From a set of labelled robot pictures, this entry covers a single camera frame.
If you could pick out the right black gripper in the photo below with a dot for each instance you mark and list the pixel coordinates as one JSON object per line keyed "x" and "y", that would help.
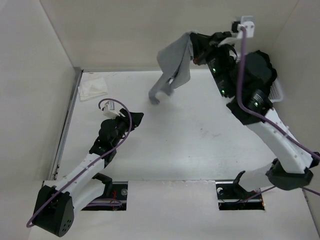
{"x": 204, "y": 46}

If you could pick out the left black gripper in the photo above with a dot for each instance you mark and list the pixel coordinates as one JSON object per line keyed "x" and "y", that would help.
{"x": 125, "y": 118}

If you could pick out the grey tank top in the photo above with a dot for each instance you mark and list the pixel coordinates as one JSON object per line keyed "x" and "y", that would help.
{"x": 174, "y": 62}

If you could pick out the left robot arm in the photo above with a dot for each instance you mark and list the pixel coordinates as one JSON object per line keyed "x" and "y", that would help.
{"x": 57, "y": 205}

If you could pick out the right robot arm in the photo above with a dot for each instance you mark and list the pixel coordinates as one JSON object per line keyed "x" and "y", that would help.
{"x": 247, "y": 84}

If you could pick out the white folded tank top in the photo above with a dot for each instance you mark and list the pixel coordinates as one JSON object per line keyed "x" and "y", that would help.
{"x": 92, "y": 88}

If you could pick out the white plastic basket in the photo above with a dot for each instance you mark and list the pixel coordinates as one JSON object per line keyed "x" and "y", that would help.
{"x": 276, "y": 93}

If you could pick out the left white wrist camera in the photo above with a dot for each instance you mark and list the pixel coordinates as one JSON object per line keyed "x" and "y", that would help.
{"x": 109, "y": 110}

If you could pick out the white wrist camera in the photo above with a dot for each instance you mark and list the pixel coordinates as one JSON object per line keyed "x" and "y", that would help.
{"x": 246, "y": 21}
{"x": 109, "y": 110}

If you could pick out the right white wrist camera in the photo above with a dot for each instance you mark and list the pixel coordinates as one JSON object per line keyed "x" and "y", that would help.
{"x": 246, "y": 21}

